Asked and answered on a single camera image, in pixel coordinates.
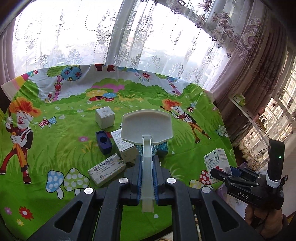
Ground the teal patterned box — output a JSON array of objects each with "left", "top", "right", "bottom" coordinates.
[{"left": 148, "top": 142, "right": 169, "bottom": 157}]

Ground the white Penciclovir medicine box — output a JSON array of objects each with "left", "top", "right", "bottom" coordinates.
[{"left": 88, "top": 154, "right": 126, "bottom": 187}]

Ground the white cube box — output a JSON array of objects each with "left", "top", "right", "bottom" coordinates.
[{"left": 95, "top": 106, "right": 115, "bottom": 130}]

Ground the green tissue pack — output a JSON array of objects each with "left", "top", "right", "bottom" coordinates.
[{"left": 233, "top": 94, "right": 245, "bottom": 107}]

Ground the person right hand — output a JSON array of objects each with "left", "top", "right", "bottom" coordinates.
[{"left": 244, "top": 204, "right": 288, "bottom": 238}]

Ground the pink curtain left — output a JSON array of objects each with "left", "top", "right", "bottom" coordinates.
[{"left": 0, "top": 19, "right": 16, "bottom": 85}]

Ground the colourful cartoon tablecloth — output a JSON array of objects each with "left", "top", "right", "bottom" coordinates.
[{"left": 1, "top": 64, "right": 236, "bottom": 240}]

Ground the white lace curtain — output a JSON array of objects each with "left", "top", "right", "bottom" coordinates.
[{"left": 12, "top": 1, "right": 231, "bottom": 89}]

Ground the pink curtain right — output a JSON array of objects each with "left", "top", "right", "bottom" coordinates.
[{"left": 210, "top": 1, "right": 288, "bottom": 142}]

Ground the white text-covered box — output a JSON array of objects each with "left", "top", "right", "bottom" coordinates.
[{"left": 111, "top": 128, "right": 138, "bottom": 164}]

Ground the pink curtain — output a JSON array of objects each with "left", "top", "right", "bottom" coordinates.
[
  {"left": 210, "top": 1, "right": 288, "bottom": 142},
  {"left": 0, "top": 19, "right": 16, "bottom": 85}
]

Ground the blue ring box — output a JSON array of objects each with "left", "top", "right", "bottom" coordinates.
[{"left": 95, "top": 131, "right": 112, "bottom": 155}]

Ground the white barcode medicine box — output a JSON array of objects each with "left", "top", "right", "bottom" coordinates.
[{"left": 204, "top": 148, "right": 232, "bottom": 174}]

